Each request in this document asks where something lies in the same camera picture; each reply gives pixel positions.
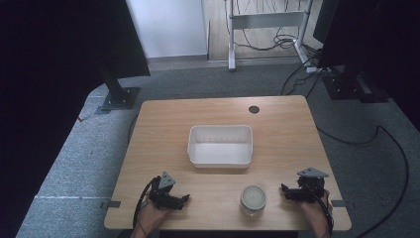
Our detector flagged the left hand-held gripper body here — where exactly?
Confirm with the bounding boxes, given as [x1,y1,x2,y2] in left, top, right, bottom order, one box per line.
[148,171,183,211]

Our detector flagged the white power strip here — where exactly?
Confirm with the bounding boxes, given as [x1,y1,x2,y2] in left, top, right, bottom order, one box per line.
[305,66,332,74]

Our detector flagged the white plastic bin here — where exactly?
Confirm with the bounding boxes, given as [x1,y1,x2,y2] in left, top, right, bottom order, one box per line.
[186,124,255,170]

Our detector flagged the white metal desk frame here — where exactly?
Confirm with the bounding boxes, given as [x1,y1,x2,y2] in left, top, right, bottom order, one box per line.
[227,0,315,72]

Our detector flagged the black stand with base plate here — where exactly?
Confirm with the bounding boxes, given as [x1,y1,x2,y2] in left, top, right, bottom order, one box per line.
[321,65,390,104]
[94,63,142,112]

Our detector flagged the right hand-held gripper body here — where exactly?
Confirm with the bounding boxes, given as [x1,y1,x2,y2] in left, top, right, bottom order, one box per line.
[295,167,330,203]

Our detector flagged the tangle of black floor cables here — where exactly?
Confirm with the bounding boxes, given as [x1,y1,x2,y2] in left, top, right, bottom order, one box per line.
[232,0,323,54]

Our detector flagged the glass jar with grey lid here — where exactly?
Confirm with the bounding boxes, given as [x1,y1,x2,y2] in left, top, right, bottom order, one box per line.
[240,184,267,218]

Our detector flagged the person's left hand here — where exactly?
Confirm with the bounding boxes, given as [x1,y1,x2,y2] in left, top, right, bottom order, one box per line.
[133,198,173,232]

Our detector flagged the black curtain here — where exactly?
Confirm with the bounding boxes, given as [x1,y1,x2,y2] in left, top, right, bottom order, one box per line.
[312,0,420,132]
[0,0,152,238]

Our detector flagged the white panel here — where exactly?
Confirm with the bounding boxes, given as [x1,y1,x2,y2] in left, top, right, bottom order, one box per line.
[126,0,210,60]

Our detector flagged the long black floor cable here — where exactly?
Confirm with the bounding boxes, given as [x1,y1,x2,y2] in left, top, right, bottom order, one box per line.
[316,124,410,238]

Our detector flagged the thin black cable beside table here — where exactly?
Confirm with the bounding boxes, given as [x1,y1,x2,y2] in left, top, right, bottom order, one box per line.
[127,113,140,147]

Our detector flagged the person's right hand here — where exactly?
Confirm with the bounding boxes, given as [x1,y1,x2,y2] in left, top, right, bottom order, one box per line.
[299,189,332,226]

